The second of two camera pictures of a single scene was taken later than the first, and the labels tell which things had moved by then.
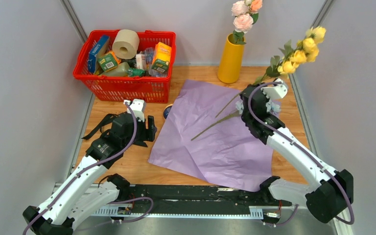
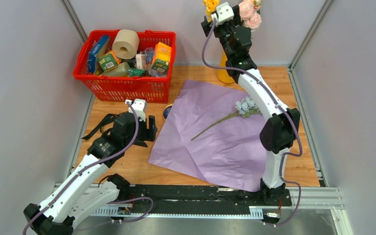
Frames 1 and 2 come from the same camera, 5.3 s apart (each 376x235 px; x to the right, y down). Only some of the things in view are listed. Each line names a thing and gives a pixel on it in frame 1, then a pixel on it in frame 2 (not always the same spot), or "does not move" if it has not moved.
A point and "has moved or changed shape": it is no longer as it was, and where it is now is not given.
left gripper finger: [151, 122] does not move
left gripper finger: [150, 134] does not move
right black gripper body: [267, 99] -> [225, 31]
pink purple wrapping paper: [205, 135] does not move
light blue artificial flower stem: [271, 107] does not move
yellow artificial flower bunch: [305, 50] -> [210, 6]
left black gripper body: [141, 131] does not move
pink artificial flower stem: [246, 13] has moved or changed shape
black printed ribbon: [108, 119] does not move
